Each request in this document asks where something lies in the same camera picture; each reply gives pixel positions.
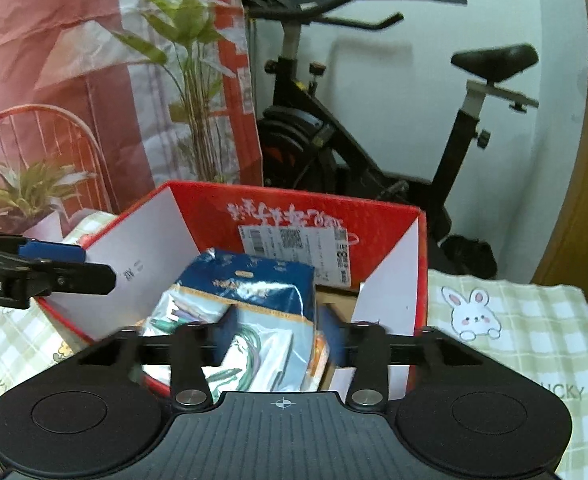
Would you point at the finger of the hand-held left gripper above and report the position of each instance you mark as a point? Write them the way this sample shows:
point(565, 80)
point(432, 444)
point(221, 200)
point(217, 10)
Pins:
point(73, 279)
point(48, 251)

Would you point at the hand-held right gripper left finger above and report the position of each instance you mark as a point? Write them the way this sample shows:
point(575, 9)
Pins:
point(226, 340)

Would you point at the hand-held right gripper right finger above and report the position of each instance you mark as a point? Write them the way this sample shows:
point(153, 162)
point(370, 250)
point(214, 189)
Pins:
point(334, 345)

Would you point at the blue printed plastic packet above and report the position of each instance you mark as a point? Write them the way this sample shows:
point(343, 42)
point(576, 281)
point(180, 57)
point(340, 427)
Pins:
point(264, 280)

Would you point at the red strawberry print cardboard box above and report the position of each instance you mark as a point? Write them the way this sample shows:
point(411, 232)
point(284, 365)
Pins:
point(284, 210)

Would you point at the orange packet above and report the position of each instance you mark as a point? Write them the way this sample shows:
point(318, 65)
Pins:
point(319, 360)

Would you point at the green checked bunny tablecloth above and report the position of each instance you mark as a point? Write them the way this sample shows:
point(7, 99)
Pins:
point(499, 360)

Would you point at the red printed backdrop cloth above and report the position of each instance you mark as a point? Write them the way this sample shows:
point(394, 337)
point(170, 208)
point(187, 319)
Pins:
point(48, 60)

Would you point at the black exercise bike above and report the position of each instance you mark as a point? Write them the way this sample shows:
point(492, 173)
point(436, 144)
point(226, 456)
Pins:
point(304, 140)

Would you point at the wooden door panel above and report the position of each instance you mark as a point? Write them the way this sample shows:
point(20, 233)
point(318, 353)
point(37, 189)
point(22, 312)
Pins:
point(584, 185)

